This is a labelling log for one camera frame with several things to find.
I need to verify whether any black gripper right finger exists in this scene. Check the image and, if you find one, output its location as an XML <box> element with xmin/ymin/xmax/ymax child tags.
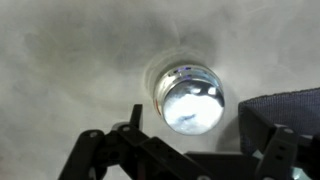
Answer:
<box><xmin>238</xmin><ymin>103</ymin><xmax>320</xmax><ymax>180</ymax></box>

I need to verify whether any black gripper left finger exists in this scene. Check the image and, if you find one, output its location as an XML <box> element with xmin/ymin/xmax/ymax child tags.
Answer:
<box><xmin>59</xmin><ymin>103</ymin><xmax>214</xmax><ymax>180</ymax></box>

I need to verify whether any shiny metal bowl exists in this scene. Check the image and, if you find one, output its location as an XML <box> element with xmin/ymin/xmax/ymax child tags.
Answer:
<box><xmin>160</xmin><ymin>78</ymin><xmax>226</xmax><ymax>137</ymax></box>

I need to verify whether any silver round tin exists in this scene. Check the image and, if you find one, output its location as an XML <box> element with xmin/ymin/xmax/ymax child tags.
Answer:
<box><xmin>152</xmin><ymin>64</ymin><xmax>223</xmax><ymax>116</ymax></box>

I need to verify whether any dark blue cloth mat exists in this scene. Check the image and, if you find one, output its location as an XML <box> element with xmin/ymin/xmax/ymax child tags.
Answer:
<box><xmin>237</xmin><ymin>87</ymin><xmax>320</xmax><ymax>156</ymax></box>

